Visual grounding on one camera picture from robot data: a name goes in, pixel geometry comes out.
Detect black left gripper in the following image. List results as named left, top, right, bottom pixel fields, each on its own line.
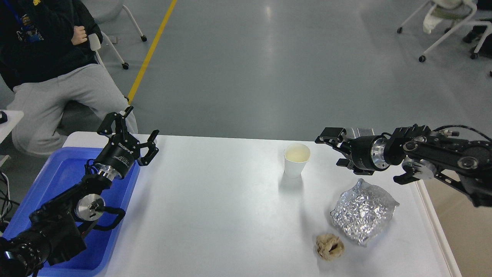
left=94, top=106, right=160, bottom=180

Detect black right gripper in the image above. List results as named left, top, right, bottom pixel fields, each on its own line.
left=315, top=127, right=387, bottom=175

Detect white paper cup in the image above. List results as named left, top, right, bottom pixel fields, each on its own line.
left=284, top=143, right=311, bottom=178

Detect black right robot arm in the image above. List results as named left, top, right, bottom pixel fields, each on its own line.
left=315, top=124, right=492, bottom=207

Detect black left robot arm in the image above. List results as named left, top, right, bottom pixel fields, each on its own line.
left=1, top=106, right=159, bottom=277

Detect left metal floor plate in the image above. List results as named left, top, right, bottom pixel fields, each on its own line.
left=344, top=128, right=358, bottom=140

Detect metal floor plate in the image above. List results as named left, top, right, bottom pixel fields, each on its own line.
left=344, top=128, right=358, bottom=140
left=357, top=127, right=376, bottom=137

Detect right metal floor plate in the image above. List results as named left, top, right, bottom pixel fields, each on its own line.
left=357, top=127, right=376, bottom=137

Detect crumpled aluminium foil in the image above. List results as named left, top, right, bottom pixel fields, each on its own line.
left=330, top=178, right=400, bottom=247

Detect crumpled brown paper ball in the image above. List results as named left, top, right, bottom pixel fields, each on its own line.
left=315, top=234, right=345, bottom=261

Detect seated person in black hoodie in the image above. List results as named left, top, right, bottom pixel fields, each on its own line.
left=0, top=0, right=128, bottom=157

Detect white side table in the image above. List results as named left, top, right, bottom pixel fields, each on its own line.
left=0, top=109, right=24, bottom=143

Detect white chair behind person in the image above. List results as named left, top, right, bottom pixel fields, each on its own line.
left=85, top=0, right=148, bottom=70

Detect beige plastic bin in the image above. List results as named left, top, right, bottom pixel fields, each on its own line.
left=423, top=179, right=492, bottom=277

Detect white office chair far right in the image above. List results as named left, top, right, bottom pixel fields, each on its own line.
left=397, top=0, right=491, bottom=62

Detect black cables at left edge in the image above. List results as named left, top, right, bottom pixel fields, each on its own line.
left=0, top=171, right=20, bottom=231

